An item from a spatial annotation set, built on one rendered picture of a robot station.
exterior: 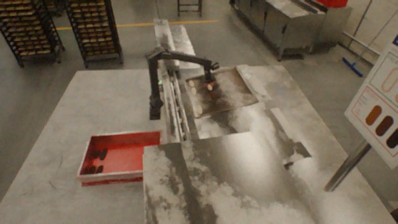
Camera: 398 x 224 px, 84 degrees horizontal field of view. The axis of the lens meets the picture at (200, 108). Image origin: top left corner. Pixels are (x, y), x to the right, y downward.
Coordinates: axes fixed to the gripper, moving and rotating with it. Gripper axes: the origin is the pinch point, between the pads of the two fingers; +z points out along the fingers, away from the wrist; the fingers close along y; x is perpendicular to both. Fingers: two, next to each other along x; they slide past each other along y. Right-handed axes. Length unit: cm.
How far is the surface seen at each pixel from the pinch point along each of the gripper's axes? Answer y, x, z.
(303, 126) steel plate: 53, -55, 22
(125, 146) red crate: -75, -31, -1
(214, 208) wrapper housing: -40, -110, -41
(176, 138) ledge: -41, -39, 1
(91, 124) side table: -95, -1, -4
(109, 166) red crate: -85, -44, -2
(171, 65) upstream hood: -20.3, 44.8, -3.4
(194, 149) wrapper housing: -37, -85, -41
